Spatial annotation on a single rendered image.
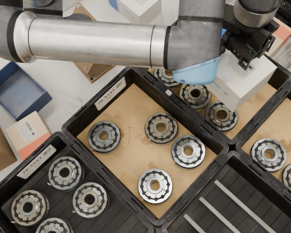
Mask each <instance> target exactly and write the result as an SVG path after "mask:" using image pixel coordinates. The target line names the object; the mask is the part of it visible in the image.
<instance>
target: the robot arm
mask: <svg viewBox="0 0 291 233"><path fill-rule="evenodd" d="M225 1H226V0H179V10H178V21H177V26H168V25H149V24H134V23H119V22H104V21H92V19H91V18H90V17H89V16H87V15H85V14H82V13H74V14H72V15H70V16H66V17H63V0H0V58H3V59H5V60H8V61H13V62H19V63H33V62H34V61H36V60H37V59H45V60H57V61H73V62H84V63H95V64H106V65H118V66H129V67H145V68H156V69H167V70H172V73H173V79H174V80H175V81H176V82H179V83H184V84H189V85H208V84H211V83H212V82H213V81H214V80H215V79H216V77H217V78H219V79H221V80H222V81H228V80H229V78H230V74H229V72H228V70H227V66H228V64H229V62H230V56H229V54H227V53H225V51H226V49H227V50H230V52H231V53H232V54H234V55H235V56H236V58H237V59H238V60H239V62H238V65H240V66H241V67H242V68H243V69H244V70H247V68H248V66H249V64H250V62H251V61H252V60H253V59H255V58H258V59H259V58H260V57H261V56H263V55H264V53H265V52H269V50H270V48H271V46H272V44H273V43H274V41H275V39H276V38H275V37H274V36H273V35H272V34H273V33H274V32H275V31H276V30H277V29H278V28H279V26H280V25H279V24H278V23H277V22H276V21H274V20H273V18H274V16H275V14H276V12H277V10H278V8H279V6H280V3H281V2H282V0H236V1H235V4H234V6H233V5H229V4H226V3H225ZM23 8H24V11H23ZM222 28H223V29H226V30H227V31H226V32H225V33H224V34H223V36H222V37H221V34H222ZM269 40H270V41H269ZM269 44H270V46H269ZM268 46H269V47H268ZM244 62H245V63H247V65H246V66H245V65H244V64H243V63H244Z"/></svg>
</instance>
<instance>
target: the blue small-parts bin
mask: <svg viewBox="0 0 291 233"><path fill-rule="evenodd" d="M52 99H53V98H52V97H51V96H50V94H49V93H48V92H47V91H46V90H45V89H44V88H43V87H42V86H41V85H40V84H39V83H38V82H37V81H36V80H35V79H34V78H32V77H31V76H30V75H29V74H28V73H27V72H26V71H25V70H24V69H23V68H22V67H21V66H20V65H19V64H17V63H16V62H13V61H10V62H8V63H7V64H6V65H5V66H4V67H3V68H2V69H0V105H1V106H2V108H3V109H4V110H5V111H6V112H7V113H8V114H9V115H10V116H11V117H12V118H13V119H14V120H15V121H17V122H18V121H20V120H21V119H23V118H25V117H26V116H28V115H29V114H31V113H32V112H34V111H36V112H37V113H38V112H39V111H40V110H41V109H42V108H43V107H44V106H45V105H46V104H48V103H49V102H50V101H51V100H52Z"/></svg>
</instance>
